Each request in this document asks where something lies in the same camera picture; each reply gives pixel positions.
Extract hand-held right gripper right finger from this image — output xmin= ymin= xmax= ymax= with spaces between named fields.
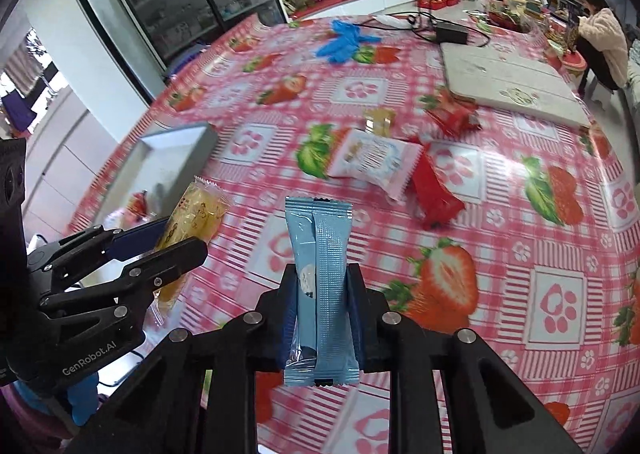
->
xmin=346 ymin=263 xmax=583 ymax=454

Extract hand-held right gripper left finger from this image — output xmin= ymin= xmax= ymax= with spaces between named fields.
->
xmin=65 ymin=263 xmax=298 ymax=454

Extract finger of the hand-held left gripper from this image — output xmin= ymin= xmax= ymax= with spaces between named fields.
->
xmin=39 ymin=238 xmax=209 ymax=318
xmin=27 ymin=215 xmax=172 ymax=293

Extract light yellow snack packet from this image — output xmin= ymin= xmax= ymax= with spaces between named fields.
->
xmin=151 ymin=176 xmax=234 ymax=326

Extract light blue snack packet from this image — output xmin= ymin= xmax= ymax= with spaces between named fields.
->
xmin=283 ymin=196 xmax=360 ymax=388

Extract grey cardboard box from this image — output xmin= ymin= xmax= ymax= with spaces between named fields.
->
xmin=94 ymin=122 xmax=219 ymax=236

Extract plain red snack packet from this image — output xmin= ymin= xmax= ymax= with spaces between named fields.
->
xmin=409 ymin=141 xmax=467 ymax=231

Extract gold snack packet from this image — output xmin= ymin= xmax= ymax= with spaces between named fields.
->
xmin=362 ymin=107 xmax=392 ymax=138

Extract person's left forearm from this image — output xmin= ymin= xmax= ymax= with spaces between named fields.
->
xmin=0 ymin=384 xmax=72 ymax=454

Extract person's left hand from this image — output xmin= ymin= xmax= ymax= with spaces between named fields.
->
xmin=12 ymin=378 xmax=101 ymax=425

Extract white pink snack packet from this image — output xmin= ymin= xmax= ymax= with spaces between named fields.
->
xmin=327 ymin=128 xmax=424 ymax=201

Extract red snack packet white print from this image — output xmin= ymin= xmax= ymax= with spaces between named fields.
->
xmin=424 ymin=88 xmax=482 ymax=136

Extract blue disposable gloves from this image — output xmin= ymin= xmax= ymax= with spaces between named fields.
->
xmin=316 ymin=19 xmax=382 ymax=66

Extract white folded mat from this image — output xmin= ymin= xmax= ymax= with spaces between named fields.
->
xmin=439 ymin=41 xmax=592 ymax=128

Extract black power adapter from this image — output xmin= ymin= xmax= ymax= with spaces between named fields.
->
xmin=434 ymin=22 xmax=469 ymax=44

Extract white plastic bag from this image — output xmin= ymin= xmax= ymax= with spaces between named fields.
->
xmin=370 ymin=13 xmax=417 ymax=28

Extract red round side table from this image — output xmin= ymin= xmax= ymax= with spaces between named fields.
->
xmin=561 ymin=54 xmax=589 ymax=76

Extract pile of gift boxes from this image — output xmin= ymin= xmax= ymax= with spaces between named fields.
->
xmin=481 ymin=0 xmax=577 ymax=56

